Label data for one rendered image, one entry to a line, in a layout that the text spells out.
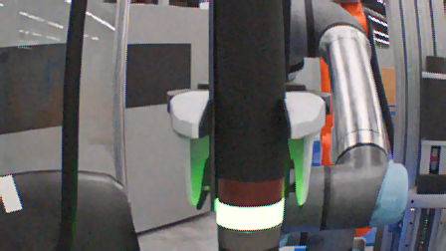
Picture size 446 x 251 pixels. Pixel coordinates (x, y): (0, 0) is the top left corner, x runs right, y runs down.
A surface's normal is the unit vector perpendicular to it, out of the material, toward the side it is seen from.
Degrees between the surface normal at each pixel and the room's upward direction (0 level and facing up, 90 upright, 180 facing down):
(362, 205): 88
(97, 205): 41
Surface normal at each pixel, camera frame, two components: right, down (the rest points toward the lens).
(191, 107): -0.60, -0.70
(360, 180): -0.11, -0.58
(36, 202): 0.39, -0.63
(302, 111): 0.54, -0.70
